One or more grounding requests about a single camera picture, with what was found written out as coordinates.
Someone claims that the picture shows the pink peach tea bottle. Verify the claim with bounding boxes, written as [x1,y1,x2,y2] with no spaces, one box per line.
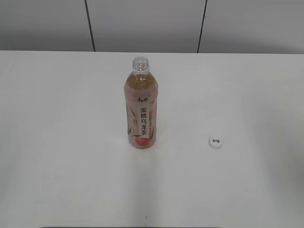
[124,57,158,149]

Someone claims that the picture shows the white bottle cap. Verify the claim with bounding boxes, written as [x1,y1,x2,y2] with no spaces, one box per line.
[208,137,223,150]

